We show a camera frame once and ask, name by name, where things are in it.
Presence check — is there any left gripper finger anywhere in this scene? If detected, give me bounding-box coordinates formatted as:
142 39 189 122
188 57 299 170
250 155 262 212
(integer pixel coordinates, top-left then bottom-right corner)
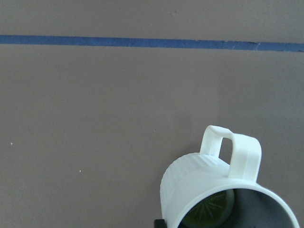
153 219 167 228

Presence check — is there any green lemon slice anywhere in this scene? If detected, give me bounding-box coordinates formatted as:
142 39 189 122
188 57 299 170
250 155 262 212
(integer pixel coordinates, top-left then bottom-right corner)
180 189 235 228

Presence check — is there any white ribbed mug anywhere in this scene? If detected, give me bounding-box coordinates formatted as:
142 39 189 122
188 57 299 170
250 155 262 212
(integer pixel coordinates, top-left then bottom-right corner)
160 125 299 228

